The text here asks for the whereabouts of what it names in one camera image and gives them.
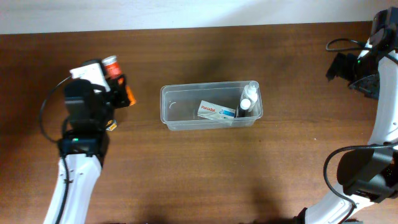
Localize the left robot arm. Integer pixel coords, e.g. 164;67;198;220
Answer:
44;75;131;223

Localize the white spray bottle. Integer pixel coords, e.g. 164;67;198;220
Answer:
240;81;259;112

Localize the black bottle white cap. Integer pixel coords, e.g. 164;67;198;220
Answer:
236;98;251;118

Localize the orange tablet tube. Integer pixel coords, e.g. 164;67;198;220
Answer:
102;55;136;106

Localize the small gold-lid jar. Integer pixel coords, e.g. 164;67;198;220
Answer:
106;119;117;131

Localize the white Panadol medicine box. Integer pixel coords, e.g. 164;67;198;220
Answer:
197;100;236;125

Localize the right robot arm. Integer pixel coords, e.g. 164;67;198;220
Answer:
293;6;397;224

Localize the clear plastic container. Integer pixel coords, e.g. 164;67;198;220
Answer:
160;81;263;131

